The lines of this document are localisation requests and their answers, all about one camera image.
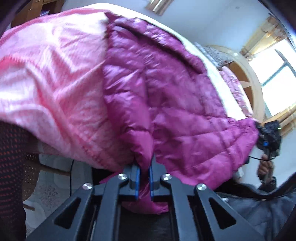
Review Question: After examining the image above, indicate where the magenta down jacket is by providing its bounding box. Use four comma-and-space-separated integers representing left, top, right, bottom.
102, 12, 258, 214

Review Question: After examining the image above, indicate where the person right hand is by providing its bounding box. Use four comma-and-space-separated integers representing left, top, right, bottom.
257, 154, 276, 185

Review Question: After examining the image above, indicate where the dark grey jacket of person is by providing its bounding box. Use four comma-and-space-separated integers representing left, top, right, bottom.
215, 174, 295, 240

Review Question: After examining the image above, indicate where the side window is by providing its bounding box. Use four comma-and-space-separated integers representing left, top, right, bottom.
249, 39, 295, 118

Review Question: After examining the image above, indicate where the pink folded quilt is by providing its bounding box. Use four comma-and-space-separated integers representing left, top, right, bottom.
219, 66, 253, 118

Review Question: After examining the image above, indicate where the wooden headboard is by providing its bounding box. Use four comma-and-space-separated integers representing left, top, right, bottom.
210, 45, 265, 122

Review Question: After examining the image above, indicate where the patterned pillow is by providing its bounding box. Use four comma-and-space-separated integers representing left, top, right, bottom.
194, 43, 234, 68

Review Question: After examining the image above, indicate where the yellow curtain near headboard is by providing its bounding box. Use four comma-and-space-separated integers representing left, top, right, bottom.
240, 16, 287, 59

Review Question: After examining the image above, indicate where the pink and blue bed sheet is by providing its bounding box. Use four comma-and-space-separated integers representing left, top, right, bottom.
0, 2, 248, 172

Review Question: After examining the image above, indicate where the right beige curtain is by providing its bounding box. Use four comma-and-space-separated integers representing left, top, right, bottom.
145, 0, 173, 16

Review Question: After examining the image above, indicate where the brown wooden desk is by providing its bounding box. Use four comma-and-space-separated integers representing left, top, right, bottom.
11, 0, 65, 28

